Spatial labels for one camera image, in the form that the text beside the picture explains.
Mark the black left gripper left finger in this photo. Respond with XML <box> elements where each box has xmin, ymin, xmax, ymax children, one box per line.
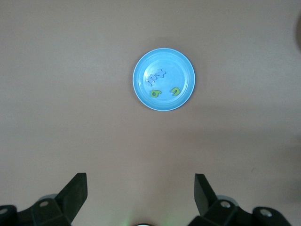
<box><xmin>0</xmin><ymin>173</ymin><xmax>88</xmax><ymax>226</ymax></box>

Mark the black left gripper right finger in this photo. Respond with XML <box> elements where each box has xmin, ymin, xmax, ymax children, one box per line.
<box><xmin>188</xmin><ymin>174</ymin><xmax>292</xmax><ymax>226</ymax></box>

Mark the blue lowercase letter m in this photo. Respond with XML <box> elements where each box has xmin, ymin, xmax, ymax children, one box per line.
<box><xmin>145</xmin><ymin>72</ymin><xmax>158</xmax><ymax>88</ymax></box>

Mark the brown table mat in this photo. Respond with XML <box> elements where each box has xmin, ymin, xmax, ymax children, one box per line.
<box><xmin>0</xmin><ymin>0</ymin><xmax>301</xmax><ymax>226</ymax></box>

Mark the blue plate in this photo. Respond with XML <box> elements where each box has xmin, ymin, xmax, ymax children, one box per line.
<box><xmin>132</xmin><ymin>48</ymin><xmax>196</xmax><ymax>112</ymax></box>

